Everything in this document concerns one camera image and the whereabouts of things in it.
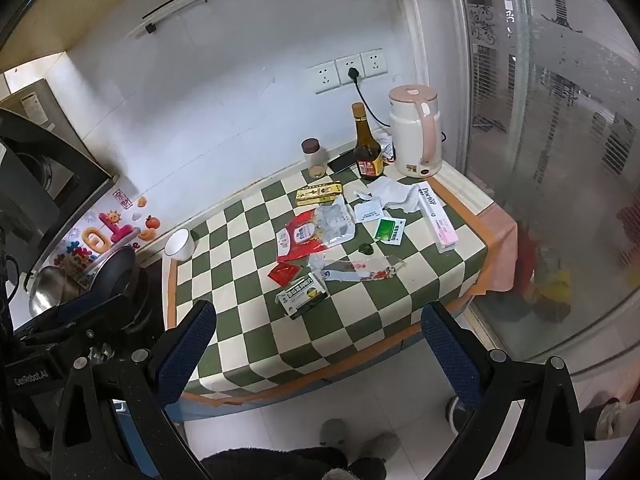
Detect grey fuzzy slipper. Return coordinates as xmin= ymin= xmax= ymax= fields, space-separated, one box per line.
xmin=350 ymin=431 xmax=401 ymax=462
xmin=319 ymin=419 xmax=351 ymax=447

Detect crumpled white printed packet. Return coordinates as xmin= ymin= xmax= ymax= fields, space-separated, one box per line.
xmin=375 ymin=130 xmax=398 ymax=163

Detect green white medicine box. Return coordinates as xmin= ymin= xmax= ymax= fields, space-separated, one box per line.
xmin=276 ymin=275 xmax=328 ymax=320

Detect crumpled white tissue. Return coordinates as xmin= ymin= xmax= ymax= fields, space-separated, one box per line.
xmin=367 ymin=176 xmax=426 ymax=213

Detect green sachet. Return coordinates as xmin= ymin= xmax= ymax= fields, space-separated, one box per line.
xmin=374 ymin=217 xmax=407 ymax=245

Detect pink white electric kettle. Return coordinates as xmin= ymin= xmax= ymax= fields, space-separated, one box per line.
xmin=388 ymin=85 xmax=443 ymax=177

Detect black power plug cable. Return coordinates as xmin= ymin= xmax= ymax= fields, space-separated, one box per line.
xmin=347 ymin=66 xmax=396 ymax=128

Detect small red sachet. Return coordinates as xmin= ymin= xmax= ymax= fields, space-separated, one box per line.
xmin=268 ymin=262 xmax=302 ymax=287

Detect pink white long box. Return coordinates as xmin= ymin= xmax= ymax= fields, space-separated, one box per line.
xmin=417 ymin=185 xmax=458 ymax=254

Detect brown sauce bottle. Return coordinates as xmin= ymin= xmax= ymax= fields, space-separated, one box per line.
xmin=351 ymin=102 xmax=385 ymax=182

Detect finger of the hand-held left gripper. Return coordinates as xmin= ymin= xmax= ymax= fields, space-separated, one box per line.
xmin=32 ymin=292 xmax=148 ymax=322
xmin=20 ymin=317 xmax=153 ymax=358

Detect clear plastic tray wrapper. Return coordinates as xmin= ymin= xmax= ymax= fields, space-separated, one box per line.
xmin=312 ymin=195 xmax=357 ymax=248

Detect beige wall cabinet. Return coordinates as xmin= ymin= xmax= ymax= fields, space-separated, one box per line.
xmin=0 ymin=0 xmax=128 ymax=73

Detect white cup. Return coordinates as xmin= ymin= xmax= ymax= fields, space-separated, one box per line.
xmin=164 ymin=228 xmax=196 ymax=261

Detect person's right leg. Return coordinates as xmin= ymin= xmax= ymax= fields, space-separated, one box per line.
xmin=345 ymin=457 xmax=387 ymax=480

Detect black white wall rail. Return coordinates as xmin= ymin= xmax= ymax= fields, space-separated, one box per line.
xmin=136 ymin=0 xmax=249 ymax=37

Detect frosted sliding glass door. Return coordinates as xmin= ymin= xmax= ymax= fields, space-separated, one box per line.
xmin=400 ymin=0 xmax=640 ymax=441

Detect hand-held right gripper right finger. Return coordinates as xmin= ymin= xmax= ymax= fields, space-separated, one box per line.
xmin=421 ymin=301 xmax=586 ymax=480

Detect red snack wrapper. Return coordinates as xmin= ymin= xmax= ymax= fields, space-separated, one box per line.
xmin=276 ymin=211 xmax=326 ymax=263

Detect yellow bag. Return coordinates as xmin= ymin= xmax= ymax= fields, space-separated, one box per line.
xmin=532 ymin=267 xmax=573 ymax=321

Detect pink cloth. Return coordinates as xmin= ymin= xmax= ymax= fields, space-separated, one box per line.
xmin=440 ymin=165 xmax=518 ymax=293

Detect red bag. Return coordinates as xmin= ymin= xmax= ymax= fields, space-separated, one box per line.
xmin=515 ymin=220 xmax=543 ymax=281

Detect clear wrapper with red print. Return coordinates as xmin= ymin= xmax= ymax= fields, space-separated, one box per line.
xmin=309 ymin=252 xmax=407 ymax=283

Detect steel pot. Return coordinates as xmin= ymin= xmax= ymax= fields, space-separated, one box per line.
xmin=27 ymin=265 xmax=88 ymax=318

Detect yellow flat box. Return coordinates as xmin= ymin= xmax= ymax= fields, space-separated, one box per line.
xmin=295 ymin=181 xmax=344 ymax=206

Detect colourful wall stickers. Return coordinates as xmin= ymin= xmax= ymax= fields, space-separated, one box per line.
xmin=52 ymin=187 xmax=161 ymax=273

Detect dark shoe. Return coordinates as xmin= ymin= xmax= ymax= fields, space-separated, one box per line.
xmin=445 ymin=396 xmax=473 ymax=433

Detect black range hood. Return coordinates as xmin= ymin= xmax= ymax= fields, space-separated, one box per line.
xmin=0 ymin=77 xmax=121 ymax=281

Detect black frying pan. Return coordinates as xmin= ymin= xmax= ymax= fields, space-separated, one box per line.
xmin=75 ymin=245 xmax=148 ymax=311

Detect white sachet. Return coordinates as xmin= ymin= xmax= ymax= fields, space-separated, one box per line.
xmin=354 ymin=199 xmax=383 ymax=223

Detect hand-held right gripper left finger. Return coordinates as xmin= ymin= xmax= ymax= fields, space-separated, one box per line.
xmin=51 ymin=300 xmax=218 ymax=480

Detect glass jar with brown lid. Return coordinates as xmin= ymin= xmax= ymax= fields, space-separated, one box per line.
xmin=301 ymin=138 xmax=328 ymax=179

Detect green white checkered tablecloth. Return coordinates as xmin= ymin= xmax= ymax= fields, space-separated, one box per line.
xmin=167 ymin=162 xmax=488 ymax=397

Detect white wall socket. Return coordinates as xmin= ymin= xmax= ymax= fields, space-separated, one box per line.
xmin=361 ymin=47 xmax=388 ymax=78
xmin=336 ymin=55 xmax=365 ymax=86
xmin=314 ymin=64 xmax=342 ymax=95

